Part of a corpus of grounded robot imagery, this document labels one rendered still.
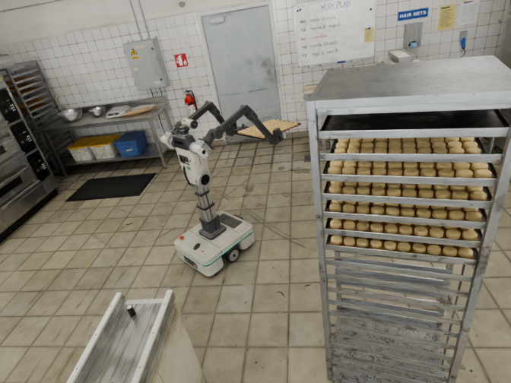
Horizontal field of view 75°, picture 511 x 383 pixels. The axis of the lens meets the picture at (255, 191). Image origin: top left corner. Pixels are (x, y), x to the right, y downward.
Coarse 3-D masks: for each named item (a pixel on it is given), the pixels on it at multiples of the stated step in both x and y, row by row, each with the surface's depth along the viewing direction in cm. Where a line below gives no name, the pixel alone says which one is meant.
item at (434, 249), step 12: (336, 240) 151; (348, 240) 150; (360, 240) 149; (372, 240) 147; (384, 240) 149; (420, 252) 139; (432, 252) 137; (444, 252) 136; (456, 252) 134; (468, 252) 133
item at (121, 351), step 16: (128, 304) 179; (144, 304) 177; (160, 304) 176; (128, 320) 170; (144, 320) 168; (176, 320) 174; (112, 336) 163; (128, 336) 161; (144, 336) 160; (176, 336) 173; (112, 352) 155; (128, 352) 153; (160, 352) 154; (176, 352) 171; (192, 352) 193; (96, 368) 149; (112, 368) 148; (128, 368) 146; (160, 368) 152; (176, 368) 169; (192, 368) 190
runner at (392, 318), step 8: (344, 312) 226; (352, 312) 225; (360, 312) 224; (368, 312) 222; (376, 312) 219; (392, 320) 215; (400, 320) 214; (408, 320) 213; (416, 320) 211; (424, 320) 209; (440, 328) 205
